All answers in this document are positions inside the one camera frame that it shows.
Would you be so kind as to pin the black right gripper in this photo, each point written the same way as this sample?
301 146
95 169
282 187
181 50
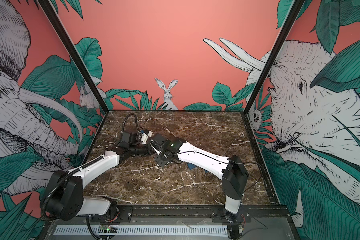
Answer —
160 162

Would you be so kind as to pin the large blue padlock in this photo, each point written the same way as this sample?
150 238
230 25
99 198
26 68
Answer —
191 166

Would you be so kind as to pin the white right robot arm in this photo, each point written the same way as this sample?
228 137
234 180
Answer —
230 170

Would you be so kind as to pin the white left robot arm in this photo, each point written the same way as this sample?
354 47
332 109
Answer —
63 198

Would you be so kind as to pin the small circuit board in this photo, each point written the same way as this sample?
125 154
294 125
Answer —
107 230

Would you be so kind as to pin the white perforated strip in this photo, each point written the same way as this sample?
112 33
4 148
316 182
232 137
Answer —
78 230

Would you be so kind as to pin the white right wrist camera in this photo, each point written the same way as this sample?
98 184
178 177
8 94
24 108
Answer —
156 147

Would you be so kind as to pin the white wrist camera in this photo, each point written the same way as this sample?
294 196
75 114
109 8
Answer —
145 136
156 147

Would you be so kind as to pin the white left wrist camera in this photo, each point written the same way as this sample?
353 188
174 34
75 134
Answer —
145 136

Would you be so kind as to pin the black front mounting rail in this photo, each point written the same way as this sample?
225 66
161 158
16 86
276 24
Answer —
216 213

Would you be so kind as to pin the black left corner post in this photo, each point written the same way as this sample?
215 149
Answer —
53 18

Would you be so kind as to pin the black corner post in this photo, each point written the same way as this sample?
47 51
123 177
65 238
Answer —
286 27
53 18

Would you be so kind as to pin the black right corner post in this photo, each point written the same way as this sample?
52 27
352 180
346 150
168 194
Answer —
286 27

